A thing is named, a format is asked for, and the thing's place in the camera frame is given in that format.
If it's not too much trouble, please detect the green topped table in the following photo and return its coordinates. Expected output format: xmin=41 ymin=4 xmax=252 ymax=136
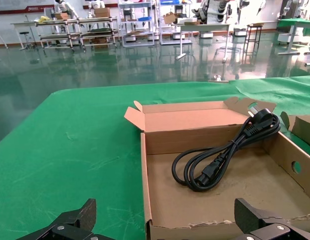
xmin=276 ymin=17 xmax=310 ymax=56

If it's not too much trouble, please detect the white workshop table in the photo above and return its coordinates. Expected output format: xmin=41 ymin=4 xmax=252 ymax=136
xmin=11 ymin=21 xmax=39 ymax=51

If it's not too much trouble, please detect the open small cardboard box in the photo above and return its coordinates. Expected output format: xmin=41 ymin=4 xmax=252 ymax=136
xmin=163 ymin=11 xmax=176 ymax=25

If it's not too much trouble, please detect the red wall banner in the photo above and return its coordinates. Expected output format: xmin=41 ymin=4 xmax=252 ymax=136
xmin=0 ymin=4 xmax=55 ymax=15

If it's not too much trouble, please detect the black round stool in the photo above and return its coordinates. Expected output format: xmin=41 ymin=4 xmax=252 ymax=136
xmin=19 ymin=31 xmax=32 ymax=51

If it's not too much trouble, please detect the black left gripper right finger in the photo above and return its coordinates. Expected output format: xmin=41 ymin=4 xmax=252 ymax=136
xmin=234 ymin=197 xmax=310 ymax=240

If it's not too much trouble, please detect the closed cardboard box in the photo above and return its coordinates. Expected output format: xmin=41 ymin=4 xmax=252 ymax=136
xmin=94 ymin=7 xmax=111 ymax=18

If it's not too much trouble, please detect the black frame stand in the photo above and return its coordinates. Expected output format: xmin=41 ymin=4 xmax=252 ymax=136
xmin=241 ymin=23 xmax=263 ymax=67

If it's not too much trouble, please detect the green tablecloth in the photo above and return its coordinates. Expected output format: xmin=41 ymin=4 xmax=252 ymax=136
xmin=0 ymin=74 xmax=310 ymax=240

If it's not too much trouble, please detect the small white device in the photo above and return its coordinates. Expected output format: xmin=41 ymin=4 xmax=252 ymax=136
xmin=208 ymin=74 xmax=230 ymax=84

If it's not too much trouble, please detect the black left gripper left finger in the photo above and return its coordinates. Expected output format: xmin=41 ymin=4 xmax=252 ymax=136
xmin=17 ymin=198 xmax=105 ymax=240

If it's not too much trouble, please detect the white shelf unit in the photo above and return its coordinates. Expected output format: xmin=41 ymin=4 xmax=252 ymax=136
xmin=118 ymin=0 xmax=156 ymax=48
xmin=156 ymin=0 xmax=193 ymax=46

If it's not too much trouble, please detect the grey workshop table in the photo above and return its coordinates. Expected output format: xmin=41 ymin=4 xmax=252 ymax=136
xmin=170 ymin=22 xmax=232 ymax=63

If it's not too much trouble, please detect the cardboard box with frayed edge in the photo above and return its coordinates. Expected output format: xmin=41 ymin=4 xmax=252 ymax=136
xmin=124 ymin=96 xmax=310 ymax=240

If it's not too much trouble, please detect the open brown cardboard box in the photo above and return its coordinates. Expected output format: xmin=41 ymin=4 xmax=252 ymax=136
xmin=279 ymin=111 xmax=310 ymax=160

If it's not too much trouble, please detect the pipe frame shelf rack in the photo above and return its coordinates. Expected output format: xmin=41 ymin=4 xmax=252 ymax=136
xmin=78 ymin=16 xmax=120 ymax=51
xmin=34 ymin=17 xmax=83 ymax=52

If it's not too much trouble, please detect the black power cord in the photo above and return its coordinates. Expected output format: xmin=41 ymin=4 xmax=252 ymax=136
xmin=171 ymin=106 xmax=282 ymax=193

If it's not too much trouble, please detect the white humanoid robot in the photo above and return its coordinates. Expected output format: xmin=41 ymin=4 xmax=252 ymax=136
xmin=87 ymin=0 xmax=103 ymax=18
xmin=54 ymin=0 xmax=79 ymax=20

